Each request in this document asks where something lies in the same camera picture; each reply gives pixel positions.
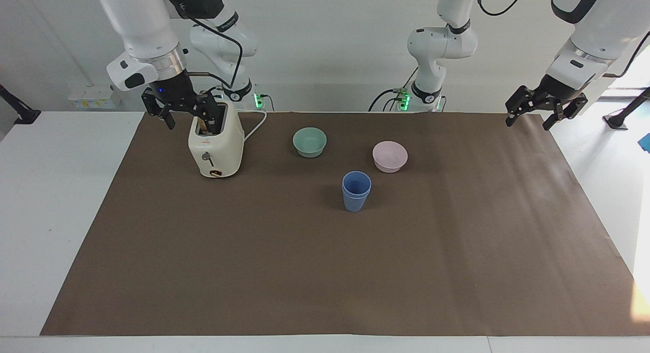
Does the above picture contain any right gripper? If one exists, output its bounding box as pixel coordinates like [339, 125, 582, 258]
[141, 71, 227, 136]

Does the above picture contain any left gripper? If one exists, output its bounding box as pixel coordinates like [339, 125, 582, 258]
[505, 74, 589, 132]

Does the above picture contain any cream toaster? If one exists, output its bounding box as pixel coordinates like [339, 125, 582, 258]
[188, 100, 245, 179]

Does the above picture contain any black stand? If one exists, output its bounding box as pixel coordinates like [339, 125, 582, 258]
[602, 87, 650, 131]
[0, 84, 42, 125]

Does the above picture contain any green bowl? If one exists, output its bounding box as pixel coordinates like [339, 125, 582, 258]
[292, 127, 328, 159]

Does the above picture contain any pink bowl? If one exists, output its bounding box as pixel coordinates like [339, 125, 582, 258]
[372, 141, 409, 174]

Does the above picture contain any blue cup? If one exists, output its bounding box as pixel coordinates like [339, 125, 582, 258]
[341, 171, 372, 200]
[343, 189, 371, 213]

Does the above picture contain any white toaster cord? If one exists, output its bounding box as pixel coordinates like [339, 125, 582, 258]
[243, 109, 268, 143]

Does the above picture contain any black cable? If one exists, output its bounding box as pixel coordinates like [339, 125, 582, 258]
[159, 0, 245, 90]
[368, 67, 420, 113]
[473, 0, 530, 17]
[603, 30, 650, 80]

